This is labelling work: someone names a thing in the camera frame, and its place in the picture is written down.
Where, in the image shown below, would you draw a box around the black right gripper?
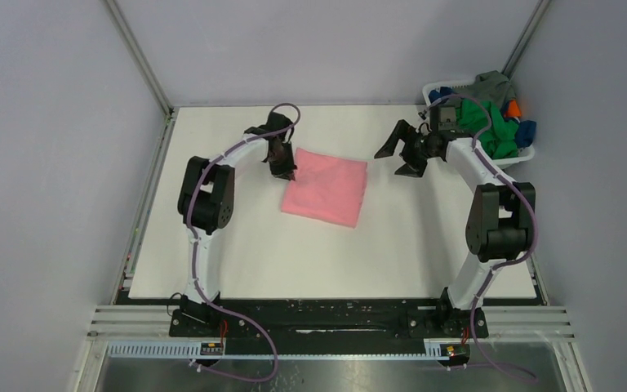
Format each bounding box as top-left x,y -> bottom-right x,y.
374,119 -> 438,178

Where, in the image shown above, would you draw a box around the pink t-shirt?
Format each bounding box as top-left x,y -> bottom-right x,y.
281,148 -> 368,229

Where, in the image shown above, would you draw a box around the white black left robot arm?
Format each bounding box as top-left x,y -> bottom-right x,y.
177,110 -> 299,336

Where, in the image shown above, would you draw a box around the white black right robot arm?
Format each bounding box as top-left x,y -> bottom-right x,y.
374,105 -> 537,336

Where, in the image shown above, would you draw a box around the green t-shirt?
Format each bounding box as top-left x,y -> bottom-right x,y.
456,99 -> 518,159

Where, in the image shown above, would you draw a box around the grey t-shirt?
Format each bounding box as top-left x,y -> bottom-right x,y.
472,70 -> 517,108

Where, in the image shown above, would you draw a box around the orange garment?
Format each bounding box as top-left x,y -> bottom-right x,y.
504,100 -> 522,118

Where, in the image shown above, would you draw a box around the blue garment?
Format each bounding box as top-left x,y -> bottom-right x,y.
514,120 -> 537,149

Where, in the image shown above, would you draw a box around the white laundry basket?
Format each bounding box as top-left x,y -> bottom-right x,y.
421,72 -> 536,168

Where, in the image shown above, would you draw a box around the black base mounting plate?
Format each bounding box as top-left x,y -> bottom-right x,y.
168,298 -> 489,354

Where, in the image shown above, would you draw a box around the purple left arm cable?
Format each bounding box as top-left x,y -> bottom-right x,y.
183,103 -> 281,384

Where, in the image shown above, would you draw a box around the white slotted cable duct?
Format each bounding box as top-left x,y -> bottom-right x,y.
107,341 -> 451,361

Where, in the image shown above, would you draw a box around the aluminium frame rails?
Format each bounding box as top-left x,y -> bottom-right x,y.
83,0 -> 180,347

